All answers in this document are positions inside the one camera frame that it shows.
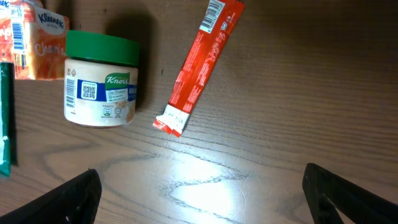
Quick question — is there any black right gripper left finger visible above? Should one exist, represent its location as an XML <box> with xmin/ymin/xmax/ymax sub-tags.
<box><xmin>1</xmin><ymin>169</ymin><xmax>102</xmax><ymax>223</ymax></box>

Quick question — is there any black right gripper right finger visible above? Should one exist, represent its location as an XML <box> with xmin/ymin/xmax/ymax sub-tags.
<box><xmin>302</xmin><ymin>163</ymin><xmax>397</xmax><ymax>224</ymax></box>

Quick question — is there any green lid Knorr jar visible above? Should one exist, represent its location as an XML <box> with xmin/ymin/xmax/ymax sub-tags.
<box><xmin>64</xmin><ymin>30</ymin><xmax>140</xmax><ymax>128</ymax></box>

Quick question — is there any green 3M gloves pack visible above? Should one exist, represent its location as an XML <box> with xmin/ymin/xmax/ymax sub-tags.
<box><xmin>1</xmin><ymin>62</ymin><xmax>17</xmax><ymax>179</ymax></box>

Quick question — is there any orange Kleenex tissue box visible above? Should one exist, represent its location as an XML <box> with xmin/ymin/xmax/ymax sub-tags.
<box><xmin>10</xmin><ymin>1</ymin><xmax>70</xmax><ymax>80</ymax></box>

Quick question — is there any red sachet stick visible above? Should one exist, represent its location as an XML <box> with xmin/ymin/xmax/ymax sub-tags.
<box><xmin>153</xmin><ymin>0</ymin><xmax>244</xmax><ymax>137</ymax></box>

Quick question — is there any narrow orange tissue box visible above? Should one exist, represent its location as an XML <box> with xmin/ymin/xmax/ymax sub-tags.
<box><xmin>1</xmin><ymin>0</ymin><xmax>12</xmax><ymax>62</ymax></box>

